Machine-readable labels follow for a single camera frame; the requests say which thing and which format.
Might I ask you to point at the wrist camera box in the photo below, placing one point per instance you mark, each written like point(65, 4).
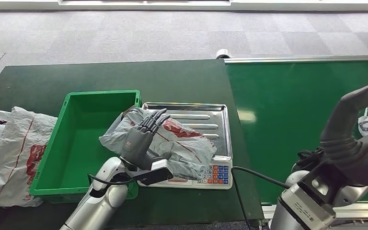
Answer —
point(155, 176)
point(301, 206)

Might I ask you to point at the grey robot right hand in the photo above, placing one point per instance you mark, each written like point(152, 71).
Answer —
point(346, 127)

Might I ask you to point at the large white package red print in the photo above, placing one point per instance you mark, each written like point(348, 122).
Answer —
point(9, 152)

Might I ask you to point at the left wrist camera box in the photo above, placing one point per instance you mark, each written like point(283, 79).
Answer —
point(155, 176)

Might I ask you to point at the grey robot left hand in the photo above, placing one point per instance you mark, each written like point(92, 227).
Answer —
point(136, 143)

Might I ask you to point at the white conveyor roller end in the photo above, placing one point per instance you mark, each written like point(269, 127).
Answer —
point(223, 54)

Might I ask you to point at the green plastic bin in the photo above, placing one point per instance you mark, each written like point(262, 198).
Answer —
point(76, 143)

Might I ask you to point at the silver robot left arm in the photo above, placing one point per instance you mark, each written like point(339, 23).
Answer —
point(98, 206)

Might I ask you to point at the electronic scale steel tray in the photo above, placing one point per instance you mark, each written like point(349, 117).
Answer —
point(203, 111)

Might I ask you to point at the grey package red print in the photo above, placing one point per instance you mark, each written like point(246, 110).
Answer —
point(184, 152)

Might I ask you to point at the white wall ledge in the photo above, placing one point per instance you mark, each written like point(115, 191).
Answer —
point(298, 5)

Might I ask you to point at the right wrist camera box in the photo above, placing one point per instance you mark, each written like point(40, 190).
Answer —
point(301, 206)

